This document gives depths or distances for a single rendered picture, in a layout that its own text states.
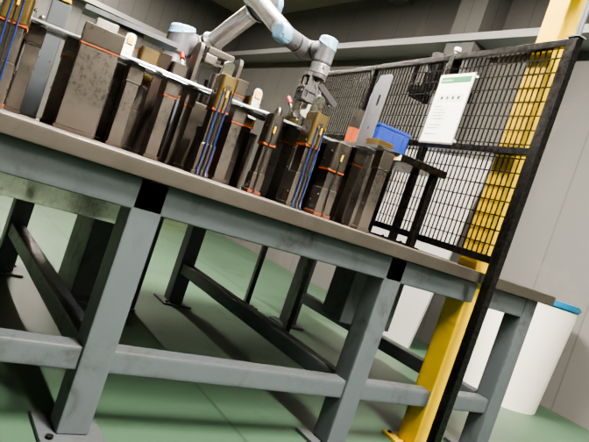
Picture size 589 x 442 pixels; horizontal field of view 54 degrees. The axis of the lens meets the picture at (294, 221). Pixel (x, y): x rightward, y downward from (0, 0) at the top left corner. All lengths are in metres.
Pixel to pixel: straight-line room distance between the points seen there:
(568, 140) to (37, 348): 3.82
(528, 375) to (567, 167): 1.56
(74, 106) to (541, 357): 2.81
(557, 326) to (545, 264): 0.79
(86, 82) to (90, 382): 0.89
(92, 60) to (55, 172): 0.63
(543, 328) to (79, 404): 2.69
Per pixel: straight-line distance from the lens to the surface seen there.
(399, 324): 4.40
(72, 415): 1.56
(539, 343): 3.62
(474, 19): 5.21
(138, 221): 1.43
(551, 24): 2.41
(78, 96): 1.91
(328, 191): 2.13
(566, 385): 4.17
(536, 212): 4.47
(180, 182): 1.40
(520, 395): 3.69
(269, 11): 2.43
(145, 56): 2.27
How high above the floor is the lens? 0.72
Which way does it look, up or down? 2 degrees down
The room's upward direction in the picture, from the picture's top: 19 degrees clockwise
